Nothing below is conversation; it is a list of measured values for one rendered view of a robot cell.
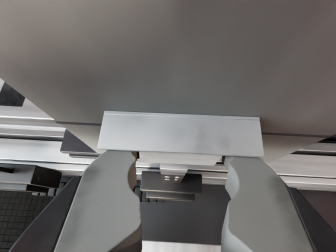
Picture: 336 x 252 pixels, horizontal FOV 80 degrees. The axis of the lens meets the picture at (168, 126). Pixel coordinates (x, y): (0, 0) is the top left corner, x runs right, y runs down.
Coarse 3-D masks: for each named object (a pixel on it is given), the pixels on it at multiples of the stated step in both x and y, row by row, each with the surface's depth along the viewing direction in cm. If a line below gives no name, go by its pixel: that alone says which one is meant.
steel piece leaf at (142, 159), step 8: (144, 160) 22; (152, 160) 22; (160, 160) 22; (168, 160) 22; (176, 160) 22; (184, 160) 21; (192, 160) 21; (200, 160) 21; (208, 160) 21; (216, 160) 20
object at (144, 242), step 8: (144, 240) 20; (144, 248) 19; (152, 248) 19; (160, 248) 19; (168, 248) 19; (176, 248) 19; (184, 248) 19; (192, 248) 19; (200, 248) 19; (208, 248) 19; (216, 248) 19
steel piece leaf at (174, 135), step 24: (120, 120) 11; (144, 120) 11; (168, 120) 11; (192, 120) 11; (216, 120) 11; (240, 120) 11; (120, 144) 10; (144, 144) 10; (168, 144) 10; (192, 144) 10; (216, 144) 10; (240, 144) 10
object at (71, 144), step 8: (64, 136) 22; (72, 136) 22; (64, 144) 22; (72, 144) 22; (80, 144) 22; (64, 152) 22; (72, 152) 22; (80, 152) 21; (88, 152) 21; (96, 152) 21; (136, 160) 24
